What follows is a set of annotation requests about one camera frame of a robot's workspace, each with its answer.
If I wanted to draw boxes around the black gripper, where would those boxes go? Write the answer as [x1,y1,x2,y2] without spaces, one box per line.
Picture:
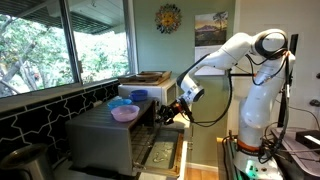
[154,100,185,127]

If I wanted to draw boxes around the metal oven rack tray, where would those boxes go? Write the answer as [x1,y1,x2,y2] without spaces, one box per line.
[130,123,162,165]

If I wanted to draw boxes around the purple plastic bowl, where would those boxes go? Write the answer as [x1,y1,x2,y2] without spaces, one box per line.
[110,104,141,123]

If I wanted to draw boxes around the white microwave oven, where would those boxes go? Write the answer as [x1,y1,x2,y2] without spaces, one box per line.
[117,78,180,108]

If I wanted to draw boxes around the dark blue plastic bowl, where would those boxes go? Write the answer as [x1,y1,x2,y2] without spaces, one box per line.
[128,89,149,103]

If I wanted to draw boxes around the glass toaster oven door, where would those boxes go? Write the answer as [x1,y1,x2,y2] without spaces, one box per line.
[132,127,186,178]

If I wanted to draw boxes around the wooden serving tray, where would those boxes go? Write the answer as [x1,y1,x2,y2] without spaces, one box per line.
[117,70,173,87]

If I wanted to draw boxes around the light blue plastic bowl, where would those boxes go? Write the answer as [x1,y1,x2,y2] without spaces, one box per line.
[106,97,134,111]

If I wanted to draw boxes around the silver toaster oven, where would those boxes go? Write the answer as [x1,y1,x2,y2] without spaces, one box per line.
[64,97,158,178]

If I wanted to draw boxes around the dark wooden plate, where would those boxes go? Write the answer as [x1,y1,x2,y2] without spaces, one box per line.
[134,70,165,80]

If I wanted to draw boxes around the grey laptop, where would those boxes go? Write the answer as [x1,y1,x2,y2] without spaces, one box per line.
[270,127,320,178]

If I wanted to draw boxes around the metal pot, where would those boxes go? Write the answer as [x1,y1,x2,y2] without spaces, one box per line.
[0,143,55,180]

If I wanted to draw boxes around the black electronics box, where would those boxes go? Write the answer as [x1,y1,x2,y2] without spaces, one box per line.
[295,129,320,150]

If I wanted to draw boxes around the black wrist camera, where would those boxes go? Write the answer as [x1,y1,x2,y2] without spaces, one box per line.
[179,105,195,124]

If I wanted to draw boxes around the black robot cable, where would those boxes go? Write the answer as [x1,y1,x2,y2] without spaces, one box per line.
[184,68,234,129]

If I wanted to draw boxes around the wall calendar with landscape photo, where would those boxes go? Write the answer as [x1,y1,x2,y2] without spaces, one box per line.
[194,11,230,77]

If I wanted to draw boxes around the colourful sun wall ornament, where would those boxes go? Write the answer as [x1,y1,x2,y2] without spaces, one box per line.
[154,3,183,35]

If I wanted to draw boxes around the window frame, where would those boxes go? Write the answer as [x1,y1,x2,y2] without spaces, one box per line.
[0,0,140,101]

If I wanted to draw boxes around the black camera stand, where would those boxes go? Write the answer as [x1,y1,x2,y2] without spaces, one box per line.
[227,33,300,130]

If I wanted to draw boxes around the black wall plug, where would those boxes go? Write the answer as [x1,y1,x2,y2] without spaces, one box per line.
[308,98,320,108]

